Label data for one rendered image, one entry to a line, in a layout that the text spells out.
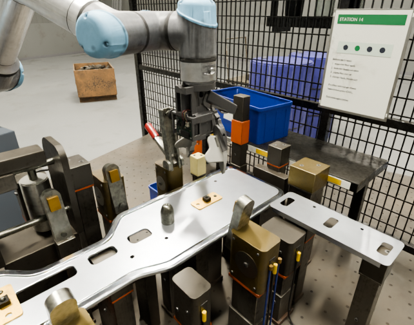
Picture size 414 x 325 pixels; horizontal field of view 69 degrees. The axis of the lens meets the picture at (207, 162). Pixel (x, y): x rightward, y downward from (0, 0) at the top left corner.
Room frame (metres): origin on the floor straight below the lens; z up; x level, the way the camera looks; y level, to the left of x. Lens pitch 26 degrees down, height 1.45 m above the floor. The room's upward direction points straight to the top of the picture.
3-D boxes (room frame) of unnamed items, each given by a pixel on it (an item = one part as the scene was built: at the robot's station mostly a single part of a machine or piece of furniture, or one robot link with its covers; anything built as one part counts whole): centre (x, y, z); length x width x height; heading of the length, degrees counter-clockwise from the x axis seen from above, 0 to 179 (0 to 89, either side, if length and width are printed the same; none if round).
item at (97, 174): (0.70, 0.27, 0.88); 0.11 x 0.07 x 0.37; 43
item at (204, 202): (0.67, 0.00, 1.01); 0.08 x 0.04 x 0.01; 132
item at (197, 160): (0.82, 0.03, 0.88); 0.04 x 0.04 x 0.37; 43
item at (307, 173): (0.76, -0.29, 0.88); 0.08 x 0.08 x 0.36; 43
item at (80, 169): (0.67, 0.32, 0.91); 0.07 x 0.05 x 0.42; 43
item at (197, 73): (0.65, 0.02, 1.33); 0.08 x 0.08 x 0.05
